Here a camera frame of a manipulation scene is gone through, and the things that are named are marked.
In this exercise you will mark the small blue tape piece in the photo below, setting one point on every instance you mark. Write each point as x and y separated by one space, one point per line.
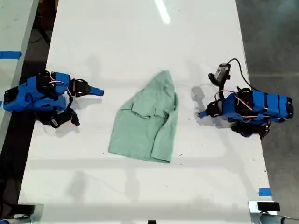
265 191

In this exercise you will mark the white side table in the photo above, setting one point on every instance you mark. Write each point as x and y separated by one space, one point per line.
11 35

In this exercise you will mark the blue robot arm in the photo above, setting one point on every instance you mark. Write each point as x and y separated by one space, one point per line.
268 107
21 98

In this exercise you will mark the grey metal tube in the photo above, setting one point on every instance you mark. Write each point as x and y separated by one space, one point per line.
280 219

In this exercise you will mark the long blue tape strip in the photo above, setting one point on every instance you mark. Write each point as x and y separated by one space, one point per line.
10 54

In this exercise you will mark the black camera stalk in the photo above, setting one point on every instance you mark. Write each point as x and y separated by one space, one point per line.
72 116
220 85

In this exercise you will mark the pale green T-shirt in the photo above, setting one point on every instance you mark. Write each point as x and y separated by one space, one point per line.
140 130

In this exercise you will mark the small black clip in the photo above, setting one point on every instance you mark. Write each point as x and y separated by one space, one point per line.
151 221

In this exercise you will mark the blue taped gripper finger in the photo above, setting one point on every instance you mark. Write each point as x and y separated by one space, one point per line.
204 113
97 91

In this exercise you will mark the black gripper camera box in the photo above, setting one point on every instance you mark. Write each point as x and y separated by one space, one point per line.
222 71
54 121

